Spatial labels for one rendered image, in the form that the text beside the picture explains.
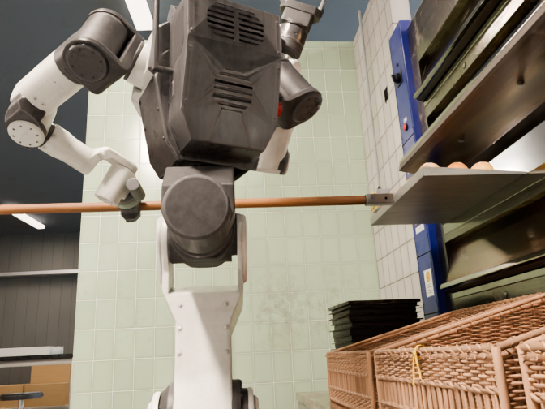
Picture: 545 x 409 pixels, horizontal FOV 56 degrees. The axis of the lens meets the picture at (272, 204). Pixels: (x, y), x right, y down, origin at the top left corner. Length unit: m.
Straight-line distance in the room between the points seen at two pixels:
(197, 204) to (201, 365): 0.30
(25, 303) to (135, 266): 7.73
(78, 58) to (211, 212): 0.42
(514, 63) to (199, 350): 1.00
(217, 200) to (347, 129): 2.30
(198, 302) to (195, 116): 0.35
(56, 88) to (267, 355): 1.91
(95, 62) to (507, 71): 0.98
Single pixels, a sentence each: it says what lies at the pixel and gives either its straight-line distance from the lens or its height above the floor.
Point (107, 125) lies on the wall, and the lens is 3.10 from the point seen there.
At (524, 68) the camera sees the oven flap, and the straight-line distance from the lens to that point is 1.45.
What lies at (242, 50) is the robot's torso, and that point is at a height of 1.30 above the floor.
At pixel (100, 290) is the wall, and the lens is 2.84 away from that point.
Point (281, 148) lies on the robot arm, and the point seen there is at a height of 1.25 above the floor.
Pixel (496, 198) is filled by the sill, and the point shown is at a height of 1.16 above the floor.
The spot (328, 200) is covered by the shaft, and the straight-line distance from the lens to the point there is 1.63.
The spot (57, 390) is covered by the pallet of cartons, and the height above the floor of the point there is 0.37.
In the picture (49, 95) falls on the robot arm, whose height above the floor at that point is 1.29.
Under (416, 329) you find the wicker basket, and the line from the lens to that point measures 1.90.
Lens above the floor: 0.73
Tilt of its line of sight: 16 degrees up
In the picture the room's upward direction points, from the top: 3 degrees counter-clockwise
